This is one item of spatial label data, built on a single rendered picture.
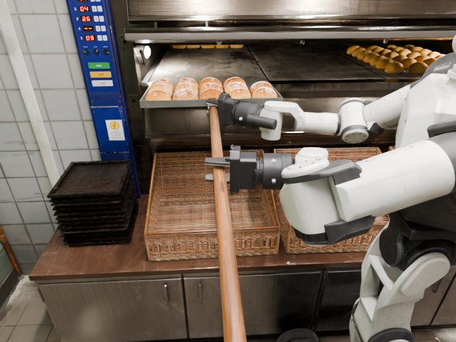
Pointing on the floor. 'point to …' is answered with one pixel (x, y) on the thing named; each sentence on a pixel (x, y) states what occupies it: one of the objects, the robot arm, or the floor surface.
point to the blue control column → (101, 100)
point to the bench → (207, 292)
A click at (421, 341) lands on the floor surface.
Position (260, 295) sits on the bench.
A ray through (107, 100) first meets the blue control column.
